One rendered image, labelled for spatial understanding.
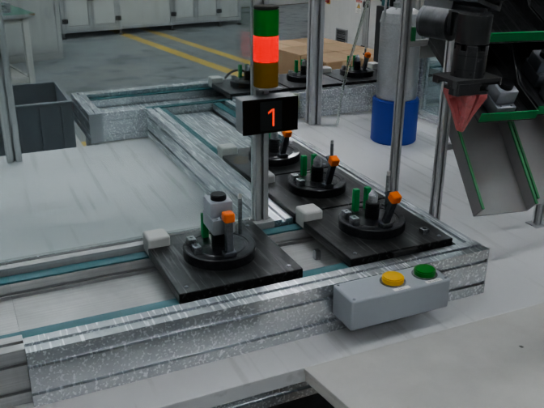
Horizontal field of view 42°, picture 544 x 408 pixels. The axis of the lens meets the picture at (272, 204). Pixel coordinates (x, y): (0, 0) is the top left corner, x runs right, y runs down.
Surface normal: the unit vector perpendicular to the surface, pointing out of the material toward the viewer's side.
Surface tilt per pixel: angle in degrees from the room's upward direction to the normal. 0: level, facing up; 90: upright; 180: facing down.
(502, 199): 45
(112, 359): 90
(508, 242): 0
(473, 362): 0
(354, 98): 90
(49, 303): 0
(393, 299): 90
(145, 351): 90
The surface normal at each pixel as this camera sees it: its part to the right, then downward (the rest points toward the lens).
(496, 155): 0.18, -0.40
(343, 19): -0.84, 0.20
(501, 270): 0.00, -0.92
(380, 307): 0.42, 0.35
